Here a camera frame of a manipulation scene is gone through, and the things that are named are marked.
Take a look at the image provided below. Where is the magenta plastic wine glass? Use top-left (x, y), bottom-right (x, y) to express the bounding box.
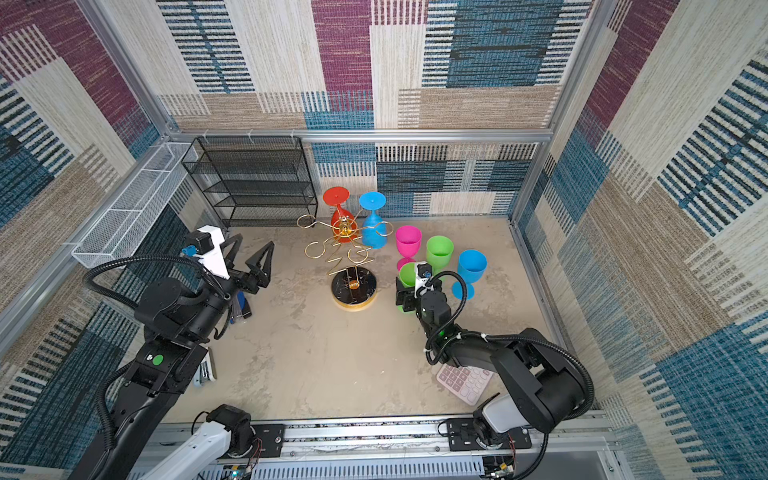
top-left (395, 225), bottom-right (422, 270)

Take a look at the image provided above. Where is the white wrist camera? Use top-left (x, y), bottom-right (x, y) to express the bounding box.
top-left (414, 261), bottom-right (433, 297)
top-left (181, 225), bottom-right (230, 279)

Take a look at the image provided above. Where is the pink calculator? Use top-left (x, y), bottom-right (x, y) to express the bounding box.
top-left (436, 365), bottom-right (493, 406)

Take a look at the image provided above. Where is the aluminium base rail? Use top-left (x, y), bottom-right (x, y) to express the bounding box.
top-left (101, 413), bottom-right (631, 480)

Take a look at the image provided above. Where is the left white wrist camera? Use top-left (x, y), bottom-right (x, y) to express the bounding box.
top-left (181, 225), bottom-right (230, 279)

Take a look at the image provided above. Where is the blue plastic wine glass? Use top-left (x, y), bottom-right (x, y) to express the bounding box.
top-left (457, 250), bottom-right (488, 300)
top-left (359, 191), bottom-right (387, 250)

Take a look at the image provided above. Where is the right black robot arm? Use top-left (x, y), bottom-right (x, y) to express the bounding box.
top-left (395, 270), bottom-right (595, 435)

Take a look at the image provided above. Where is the red plastic wine glass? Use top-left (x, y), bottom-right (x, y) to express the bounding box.
top-left (323, 186), bottom-right (359, 243)

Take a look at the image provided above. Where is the green plastic wine glass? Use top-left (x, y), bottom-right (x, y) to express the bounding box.
top-left (396, 262), bottom-right (415, 313)
top-left (426, 235), bottom-right (454, 273)

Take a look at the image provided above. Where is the gold wire wine glass rack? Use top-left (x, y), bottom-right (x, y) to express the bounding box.
top-left (296, 214), bottom-right (394, 312)

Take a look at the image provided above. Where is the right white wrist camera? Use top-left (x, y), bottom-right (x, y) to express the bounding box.
top-left (414, 261), bottom-right (433, 297)

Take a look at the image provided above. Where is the white wire mesh basket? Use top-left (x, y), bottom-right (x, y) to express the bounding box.
top-left (72, 142), bottom-right (189, 268)

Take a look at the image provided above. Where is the black mesh shelf rack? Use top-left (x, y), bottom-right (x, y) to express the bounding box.
top-left (181, 136), bottom-right (318, 227)

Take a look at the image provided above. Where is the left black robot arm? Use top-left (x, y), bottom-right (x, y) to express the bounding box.
top-left (71, 226), bottom-right (275, 479)

